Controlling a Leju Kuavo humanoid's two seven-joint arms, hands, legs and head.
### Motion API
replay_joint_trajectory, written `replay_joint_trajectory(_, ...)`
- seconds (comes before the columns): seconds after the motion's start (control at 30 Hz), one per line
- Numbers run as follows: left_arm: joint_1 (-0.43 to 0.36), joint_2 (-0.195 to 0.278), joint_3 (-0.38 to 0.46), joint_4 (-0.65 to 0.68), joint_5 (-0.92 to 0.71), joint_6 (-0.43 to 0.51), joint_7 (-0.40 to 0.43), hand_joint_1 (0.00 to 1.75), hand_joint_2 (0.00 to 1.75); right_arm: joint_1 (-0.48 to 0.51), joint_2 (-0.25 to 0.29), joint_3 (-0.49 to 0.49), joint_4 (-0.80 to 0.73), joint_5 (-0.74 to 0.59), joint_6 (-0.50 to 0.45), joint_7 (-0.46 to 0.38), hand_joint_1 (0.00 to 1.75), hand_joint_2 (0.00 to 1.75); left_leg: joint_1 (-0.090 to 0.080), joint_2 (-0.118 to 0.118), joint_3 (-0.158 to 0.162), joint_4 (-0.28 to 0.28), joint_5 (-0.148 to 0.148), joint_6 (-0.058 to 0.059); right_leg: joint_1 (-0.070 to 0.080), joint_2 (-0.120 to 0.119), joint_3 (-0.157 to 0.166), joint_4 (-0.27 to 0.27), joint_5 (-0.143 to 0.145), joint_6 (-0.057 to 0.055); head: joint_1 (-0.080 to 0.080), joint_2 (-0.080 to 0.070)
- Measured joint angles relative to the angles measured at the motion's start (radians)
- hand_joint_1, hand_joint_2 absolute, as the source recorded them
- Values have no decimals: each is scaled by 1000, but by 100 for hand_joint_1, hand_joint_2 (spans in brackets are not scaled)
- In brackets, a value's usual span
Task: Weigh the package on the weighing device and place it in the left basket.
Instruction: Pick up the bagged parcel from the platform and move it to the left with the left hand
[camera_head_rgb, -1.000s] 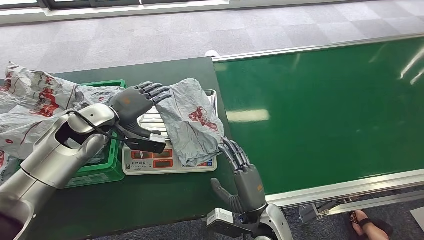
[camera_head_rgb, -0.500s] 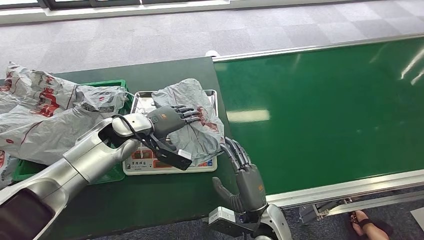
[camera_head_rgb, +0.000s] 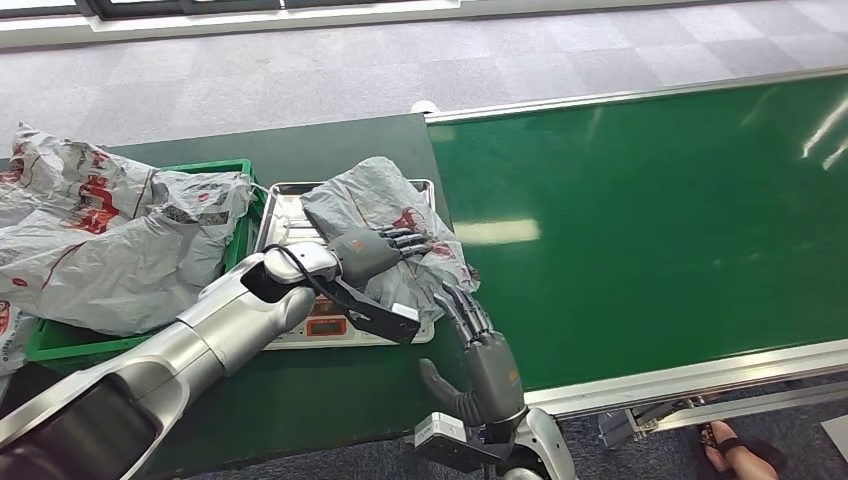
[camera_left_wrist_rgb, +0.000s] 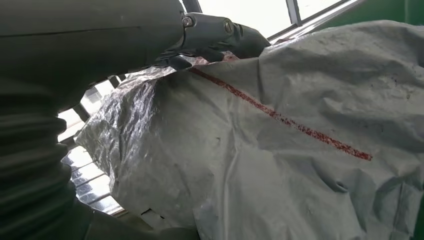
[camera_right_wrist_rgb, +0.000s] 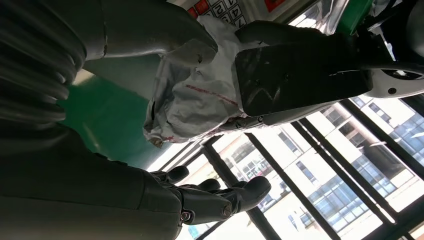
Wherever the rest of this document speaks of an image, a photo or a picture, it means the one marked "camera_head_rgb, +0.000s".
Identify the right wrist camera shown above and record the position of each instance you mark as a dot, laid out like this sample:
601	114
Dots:
437	434

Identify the white scale with steel tray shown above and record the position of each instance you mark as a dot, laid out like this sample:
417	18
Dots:
285	218

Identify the person's foot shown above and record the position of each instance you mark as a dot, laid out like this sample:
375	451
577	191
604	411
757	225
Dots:
748	467

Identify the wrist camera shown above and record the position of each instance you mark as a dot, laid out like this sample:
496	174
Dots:
378	316
437	434

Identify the small grey courier package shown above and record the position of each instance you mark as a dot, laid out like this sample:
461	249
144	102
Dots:
378	192

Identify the green conveyor belt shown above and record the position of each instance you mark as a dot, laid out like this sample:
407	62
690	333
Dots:
629	232

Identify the white flat panel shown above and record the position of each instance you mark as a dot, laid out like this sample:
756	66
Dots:
838	437

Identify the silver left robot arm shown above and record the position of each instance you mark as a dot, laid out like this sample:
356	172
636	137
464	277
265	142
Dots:
232	318

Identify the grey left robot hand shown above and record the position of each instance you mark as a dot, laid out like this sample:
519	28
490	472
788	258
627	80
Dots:
361	255

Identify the grey package with red print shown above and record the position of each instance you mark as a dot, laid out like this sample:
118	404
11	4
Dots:
60	166

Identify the green plastic basket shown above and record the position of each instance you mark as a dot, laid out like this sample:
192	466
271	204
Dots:
79	346

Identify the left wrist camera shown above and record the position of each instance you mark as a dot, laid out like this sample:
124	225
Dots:
378	316

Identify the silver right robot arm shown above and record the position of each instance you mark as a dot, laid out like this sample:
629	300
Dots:
543	444

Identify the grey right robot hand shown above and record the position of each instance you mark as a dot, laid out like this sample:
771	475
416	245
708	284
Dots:
493	378

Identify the large grey courier package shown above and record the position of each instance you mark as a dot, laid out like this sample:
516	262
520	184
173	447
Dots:
132	265

